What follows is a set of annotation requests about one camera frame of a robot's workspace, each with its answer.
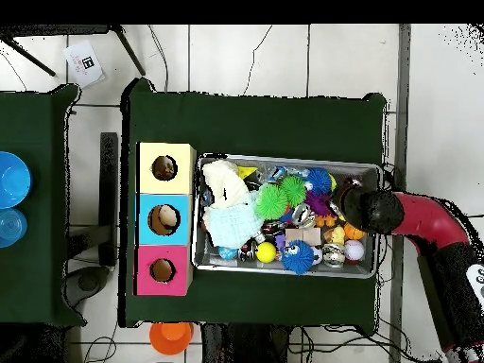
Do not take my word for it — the cream knitted cloth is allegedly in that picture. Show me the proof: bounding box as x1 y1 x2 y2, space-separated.
201 159 251 209

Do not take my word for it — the mint knitted cloth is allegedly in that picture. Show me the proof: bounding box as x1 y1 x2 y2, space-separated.
204 192 265 250

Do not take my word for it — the wooden box with three holes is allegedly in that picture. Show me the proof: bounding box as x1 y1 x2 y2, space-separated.
134 141 198 297

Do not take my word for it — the yellow ball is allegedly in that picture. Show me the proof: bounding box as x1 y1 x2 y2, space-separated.
255 241 277 264

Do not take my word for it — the purple spiky ball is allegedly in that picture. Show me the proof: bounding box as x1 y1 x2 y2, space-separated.
303 190 334 216

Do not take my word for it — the dark green tablecloth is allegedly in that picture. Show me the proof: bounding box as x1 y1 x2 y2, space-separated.
118 77 389 337

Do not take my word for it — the blue spiky rubber ball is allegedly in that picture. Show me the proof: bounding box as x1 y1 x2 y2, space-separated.
304 166 334 196

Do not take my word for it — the blue fuzzy ball with eyes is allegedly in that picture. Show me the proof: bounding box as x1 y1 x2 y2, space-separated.
281 240 317 276

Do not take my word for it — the orange toy basketball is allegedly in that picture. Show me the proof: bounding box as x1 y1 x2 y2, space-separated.
342 222 366 241

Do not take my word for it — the white baseball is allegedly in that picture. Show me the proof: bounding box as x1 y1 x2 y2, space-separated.
343 239 367 263

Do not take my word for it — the black flat panel stand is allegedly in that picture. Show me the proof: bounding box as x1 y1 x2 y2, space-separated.
98 131 119 268

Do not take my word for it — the orange plastic cone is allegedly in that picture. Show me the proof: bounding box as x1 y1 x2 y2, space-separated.
148 321 195 356

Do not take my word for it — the grey round base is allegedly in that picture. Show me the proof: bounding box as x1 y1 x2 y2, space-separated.
63 266 111 307

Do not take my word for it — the black tripod stand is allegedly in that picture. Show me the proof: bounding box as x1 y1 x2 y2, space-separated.
0 25 147 77

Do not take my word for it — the white printed card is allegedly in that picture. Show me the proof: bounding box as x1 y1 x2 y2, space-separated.
61 39 106 90

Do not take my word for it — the green cloth covered side table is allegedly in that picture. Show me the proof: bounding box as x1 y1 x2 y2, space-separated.
0 83 86 328

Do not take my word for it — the blue plastic bowl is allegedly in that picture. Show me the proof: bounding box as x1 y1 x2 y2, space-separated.
0 150 34 210

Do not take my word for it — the translucent blue plastic cup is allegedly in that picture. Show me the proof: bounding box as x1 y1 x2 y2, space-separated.
0 207 28 250

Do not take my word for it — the shallow wire mesh bin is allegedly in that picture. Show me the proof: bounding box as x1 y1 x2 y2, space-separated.
190 152 383 281

